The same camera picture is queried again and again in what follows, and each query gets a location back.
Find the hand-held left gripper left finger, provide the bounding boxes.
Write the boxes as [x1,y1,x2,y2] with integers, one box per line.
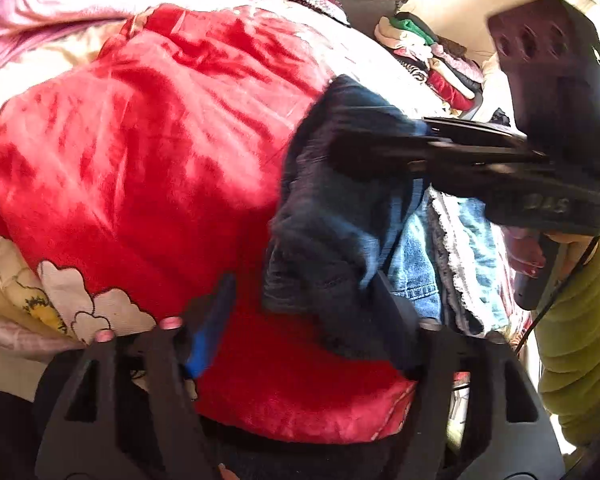
[34,274,237,480]

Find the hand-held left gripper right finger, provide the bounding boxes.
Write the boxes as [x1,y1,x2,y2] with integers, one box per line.
[376,271,566,480]

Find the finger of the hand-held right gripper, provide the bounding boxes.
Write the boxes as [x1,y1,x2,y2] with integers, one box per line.
[422,116,531,151]
[330,132,551,188]

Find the blue denim pants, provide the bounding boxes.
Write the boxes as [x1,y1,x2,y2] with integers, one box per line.
[262,74,431,367]

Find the folded lace-trimmed denim pants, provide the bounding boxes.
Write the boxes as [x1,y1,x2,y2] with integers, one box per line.
[427,187,512,337]

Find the person's right hand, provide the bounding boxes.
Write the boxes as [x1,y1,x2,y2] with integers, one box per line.
[505,224,600,286]

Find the folded light blue jeans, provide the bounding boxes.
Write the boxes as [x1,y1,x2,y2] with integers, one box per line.
[387,195,443,323]

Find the pile of folded clothes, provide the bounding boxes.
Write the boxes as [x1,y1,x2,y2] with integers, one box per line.
[374,10,487,120]

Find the patterned pillow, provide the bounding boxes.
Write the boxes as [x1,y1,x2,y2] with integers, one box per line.
[277,0,352,27]

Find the red floral blanket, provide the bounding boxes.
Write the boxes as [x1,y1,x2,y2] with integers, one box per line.
[0,2,417,445]

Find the cream bed sheet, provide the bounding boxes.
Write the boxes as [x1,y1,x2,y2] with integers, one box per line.
[0,15,201,403]

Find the black cable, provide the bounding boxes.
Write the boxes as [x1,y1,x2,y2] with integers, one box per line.
[512,235,600,359]

